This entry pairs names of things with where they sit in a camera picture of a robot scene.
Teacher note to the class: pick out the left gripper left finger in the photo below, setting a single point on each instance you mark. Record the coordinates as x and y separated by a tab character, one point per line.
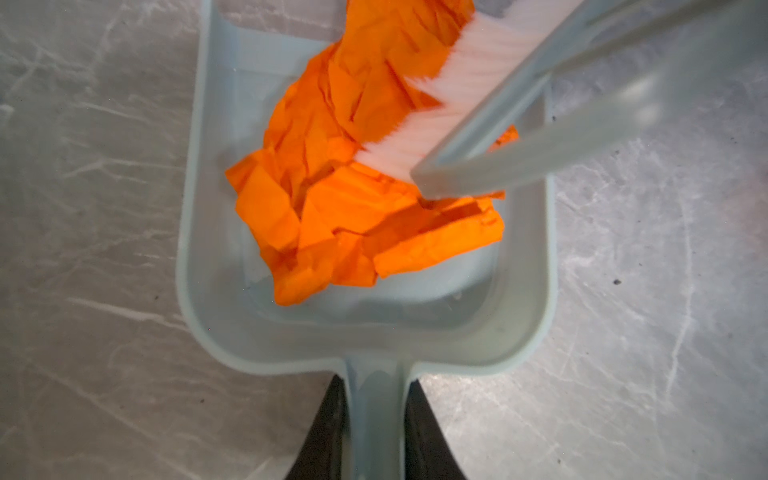
320	457

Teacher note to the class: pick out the grey-blue plastic dustpan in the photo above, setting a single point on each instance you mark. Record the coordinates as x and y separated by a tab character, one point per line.
478	313

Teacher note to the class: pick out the grey-blue hand brush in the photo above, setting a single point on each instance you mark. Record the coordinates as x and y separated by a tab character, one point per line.
491	129

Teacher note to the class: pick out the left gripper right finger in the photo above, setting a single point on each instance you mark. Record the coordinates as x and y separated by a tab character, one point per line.
427	453

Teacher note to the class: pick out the orange paper ball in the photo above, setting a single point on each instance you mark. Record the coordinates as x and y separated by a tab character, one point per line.
319	214

